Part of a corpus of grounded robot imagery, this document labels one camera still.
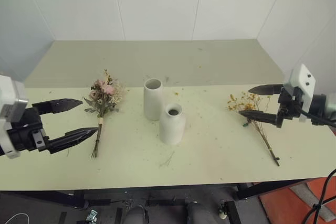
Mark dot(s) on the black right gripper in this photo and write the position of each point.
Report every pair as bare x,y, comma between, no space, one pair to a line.
288,106

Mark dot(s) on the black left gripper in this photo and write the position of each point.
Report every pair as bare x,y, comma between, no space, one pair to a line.
25,132

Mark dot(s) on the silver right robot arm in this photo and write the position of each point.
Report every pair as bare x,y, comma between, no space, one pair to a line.
321,108

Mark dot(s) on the white cylinder vase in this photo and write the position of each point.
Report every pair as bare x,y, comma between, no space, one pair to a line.
152,100

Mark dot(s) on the white bottle-shaped vase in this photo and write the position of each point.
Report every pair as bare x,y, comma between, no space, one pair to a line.
172,127

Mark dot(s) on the yellow dried flower bunch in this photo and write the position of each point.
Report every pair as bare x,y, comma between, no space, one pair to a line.
252,103

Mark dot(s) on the pink dried flower bouquet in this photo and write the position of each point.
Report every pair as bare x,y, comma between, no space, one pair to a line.
105,95

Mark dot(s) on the table caster wheel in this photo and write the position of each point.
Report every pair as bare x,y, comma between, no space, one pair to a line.
92,214
223,209

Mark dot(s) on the orange floor mat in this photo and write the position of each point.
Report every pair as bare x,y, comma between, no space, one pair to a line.
286,205

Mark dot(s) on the loose dried stems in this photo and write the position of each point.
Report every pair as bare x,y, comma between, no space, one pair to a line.
168,160

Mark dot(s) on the dark grey rounded shape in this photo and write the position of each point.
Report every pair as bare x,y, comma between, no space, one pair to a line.
136,216

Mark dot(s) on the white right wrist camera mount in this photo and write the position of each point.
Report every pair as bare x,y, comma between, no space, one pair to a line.
302,78

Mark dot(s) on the black table frame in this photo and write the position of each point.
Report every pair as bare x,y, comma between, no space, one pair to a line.
52,198

